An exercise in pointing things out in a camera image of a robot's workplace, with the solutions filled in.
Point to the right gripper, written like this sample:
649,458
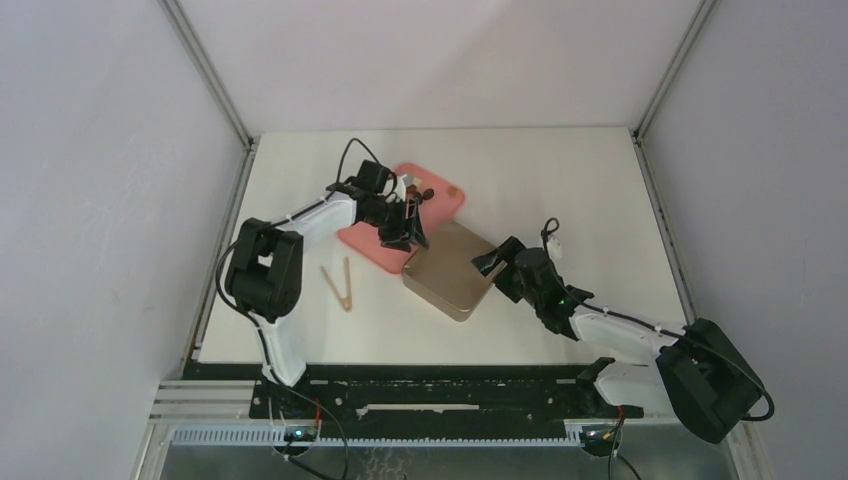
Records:
486,262

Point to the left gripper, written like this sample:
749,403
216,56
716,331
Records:
406,231

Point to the brown box lid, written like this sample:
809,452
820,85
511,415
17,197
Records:
444,276

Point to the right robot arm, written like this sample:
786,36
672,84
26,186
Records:
694,373

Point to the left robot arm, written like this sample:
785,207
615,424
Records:
260,274

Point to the pink plastic tray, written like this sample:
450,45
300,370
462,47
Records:
363,238

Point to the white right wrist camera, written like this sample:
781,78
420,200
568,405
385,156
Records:
554,247

